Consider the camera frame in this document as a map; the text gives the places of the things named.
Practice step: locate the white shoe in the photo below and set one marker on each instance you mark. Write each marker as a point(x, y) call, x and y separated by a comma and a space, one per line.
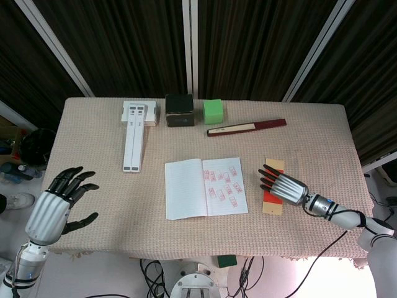
point(21, 200)

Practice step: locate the beige waffle tablecloth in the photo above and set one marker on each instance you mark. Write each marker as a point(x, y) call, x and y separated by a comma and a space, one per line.
point(93, 139)

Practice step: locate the red and tan card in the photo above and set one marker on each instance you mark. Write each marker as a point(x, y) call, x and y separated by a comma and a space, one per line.
point(276, 164)

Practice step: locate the black cube box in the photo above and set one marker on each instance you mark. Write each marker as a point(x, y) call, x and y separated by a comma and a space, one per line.
point(180, 108)

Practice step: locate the brown cardboard box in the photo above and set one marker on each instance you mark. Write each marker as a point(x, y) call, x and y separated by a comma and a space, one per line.
point(7, 133)

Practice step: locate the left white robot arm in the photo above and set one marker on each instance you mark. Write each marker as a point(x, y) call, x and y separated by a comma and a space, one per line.
point(28, 264)

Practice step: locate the yellow cover lined notebook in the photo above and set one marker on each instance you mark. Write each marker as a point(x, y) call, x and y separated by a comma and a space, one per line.
point(186, 189)

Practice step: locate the dark pleated curtain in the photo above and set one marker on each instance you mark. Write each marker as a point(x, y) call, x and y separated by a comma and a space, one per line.
point(18, 62)
point(372, 77)
point(254, 46)
point(124, 46)

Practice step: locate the black round bin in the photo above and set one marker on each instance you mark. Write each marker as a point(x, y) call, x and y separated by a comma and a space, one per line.
point(37, 146)

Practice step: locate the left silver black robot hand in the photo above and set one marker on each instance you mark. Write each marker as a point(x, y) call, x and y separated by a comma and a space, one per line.
point(46, 215)

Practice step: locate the dark red folded fan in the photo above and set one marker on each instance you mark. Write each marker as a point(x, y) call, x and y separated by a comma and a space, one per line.
point(248, 127)

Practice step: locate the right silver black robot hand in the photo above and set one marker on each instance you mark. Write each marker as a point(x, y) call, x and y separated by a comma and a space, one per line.
point(288, 189)

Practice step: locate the blue water bottle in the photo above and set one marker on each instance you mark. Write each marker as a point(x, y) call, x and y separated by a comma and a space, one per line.
point(12, 172)

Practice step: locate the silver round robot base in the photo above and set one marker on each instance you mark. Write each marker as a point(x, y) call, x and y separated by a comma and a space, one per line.
point(195, 282)

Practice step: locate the green cube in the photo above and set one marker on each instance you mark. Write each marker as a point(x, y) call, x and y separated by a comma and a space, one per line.
point(213, 111)

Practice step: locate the white folding stand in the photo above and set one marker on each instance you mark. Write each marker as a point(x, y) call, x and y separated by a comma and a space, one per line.
point(133, 149)

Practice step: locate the dark green block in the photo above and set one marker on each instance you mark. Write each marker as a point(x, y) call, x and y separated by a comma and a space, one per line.
point(227, 261)

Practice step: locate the white frame post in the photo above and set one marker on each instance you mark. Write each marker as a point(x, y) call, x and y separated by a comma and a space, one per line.
point(378, 164)
point(18, 115)
point(187, 46)
point(57, 46)
point(319, 46)

